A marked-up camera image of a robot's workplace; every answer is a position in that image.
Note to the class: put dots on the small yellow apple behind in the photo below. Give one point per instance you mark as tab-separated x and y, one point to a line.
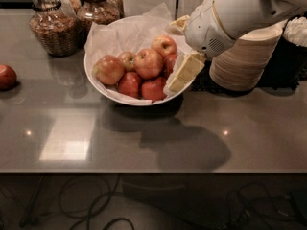
127	59

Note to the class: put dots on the back yellow-red apple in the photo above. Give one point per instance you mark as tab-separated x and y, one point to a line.
165	45

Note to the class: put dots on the front glass cereal jar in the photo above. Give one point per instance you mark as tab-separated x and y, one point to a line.
56	31

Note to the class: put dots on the white wrapped cutlery bundle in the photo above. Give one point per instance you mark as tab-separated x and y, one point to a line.
296	31

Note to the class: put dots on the glass cereal jar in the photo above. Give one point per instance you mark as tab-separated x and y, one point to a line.
101	12
56	31

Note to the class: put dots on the yellow-red apple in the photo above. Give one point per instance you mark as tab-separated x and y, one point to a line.
165	45
108	70

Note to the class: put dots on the white paper liner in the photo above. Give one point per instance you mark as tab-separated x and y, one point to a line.
128	32

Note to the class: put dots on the red apple front right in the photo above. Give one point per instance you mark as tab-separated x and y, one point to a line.
153	89

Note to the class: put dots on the large apple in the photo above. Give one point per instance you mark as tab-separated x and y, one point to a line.
148	63

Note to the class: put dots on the red apple on table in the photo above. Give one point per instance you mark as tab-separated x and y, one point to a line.
8	77

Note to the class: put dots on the rear stack paper bowls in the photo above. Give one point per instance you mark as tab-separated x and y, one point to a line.
205	6

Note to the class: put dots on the white bowl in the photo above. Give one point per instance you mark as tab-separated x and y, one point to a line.
140	99

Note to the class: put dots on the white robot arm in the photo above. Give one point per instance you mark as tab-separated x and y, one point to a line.
240	17

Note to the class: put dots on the yellow-red apple left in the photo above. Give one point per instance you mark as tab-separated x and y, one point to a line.
108	70

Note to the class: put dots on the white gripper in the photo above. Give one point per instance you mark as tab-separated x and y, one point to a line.
204	33

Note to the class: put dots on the red apple front left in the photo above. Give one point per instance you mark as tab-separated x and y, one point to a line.
129	85

